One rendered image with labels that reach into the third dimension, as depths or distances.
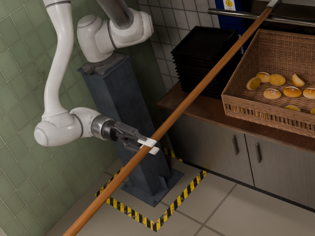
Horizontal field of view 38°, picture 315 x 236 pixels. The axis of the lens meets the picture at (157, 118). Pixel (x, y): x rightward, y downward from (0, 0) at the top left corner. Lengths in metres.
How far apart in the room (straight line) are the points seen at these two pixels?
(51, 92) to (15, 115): 1.00
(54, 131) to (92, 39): 0.78
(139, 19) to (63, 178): 1.28
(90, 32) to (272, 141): 1.07
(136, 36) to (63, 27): 0.57
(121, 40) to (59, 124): 0.77
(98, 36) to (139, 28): 0.22
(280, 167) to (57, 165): 1.39
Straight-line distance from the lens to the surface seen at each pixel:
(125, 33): 2.26
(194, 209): 2.90
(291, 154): 2.41
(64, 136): 1.71
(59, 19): 1.83
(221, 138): 2.62
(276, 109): 2.34
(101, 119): 1.76
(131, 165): 1.58
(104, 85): 2.44
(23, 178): 2.88
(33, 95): 2.75
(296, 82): 2.62
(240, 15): 2.23
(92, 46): 2.37
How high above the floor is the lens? 2.25
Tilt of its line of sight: 39 degrees down
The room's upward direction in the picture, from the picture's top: 19 degrees counter-clockwise
